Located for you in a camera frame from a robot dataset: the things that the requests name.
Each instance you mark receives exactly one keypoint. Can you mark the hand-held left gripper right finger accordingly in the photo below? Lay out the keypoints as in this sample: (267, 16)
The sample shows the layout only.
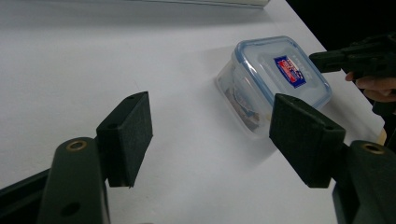
(305, 140)

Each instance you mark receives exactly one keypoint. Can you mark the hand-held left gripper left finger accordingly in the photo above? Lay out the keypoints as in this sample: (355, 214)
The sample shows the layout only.
(126, 143)

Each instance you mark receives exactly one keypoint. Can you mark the clear lid with blue seal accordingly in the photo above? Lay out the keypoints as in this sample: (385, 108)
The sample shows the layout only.
(269, 73)

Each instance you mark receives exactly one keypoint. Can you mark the clear plastic food container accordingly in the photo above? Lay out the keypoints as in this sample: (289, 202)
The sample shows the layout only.
(237, 83)

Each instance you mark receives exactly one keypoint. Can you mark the colourful printed paper insert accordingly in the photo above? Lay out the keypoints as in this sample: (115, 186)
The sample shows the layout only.
(246, 112)

